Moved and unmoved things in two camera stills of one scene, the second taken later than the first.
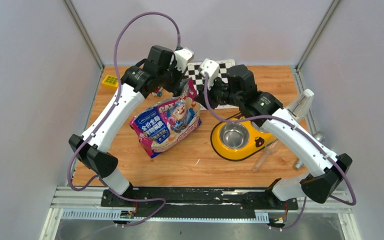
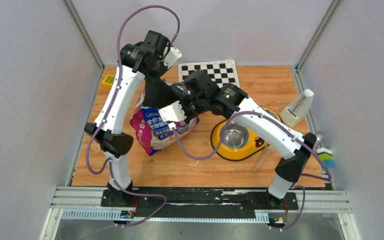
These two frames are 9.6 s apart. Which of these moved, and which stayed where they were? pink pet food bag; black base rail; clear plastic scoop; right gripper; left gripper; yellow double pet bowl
Moved: left gripper; right gripper
Stayed: yellow double pet bowl; clear plastic scoop; pink pet food bag; black base rail
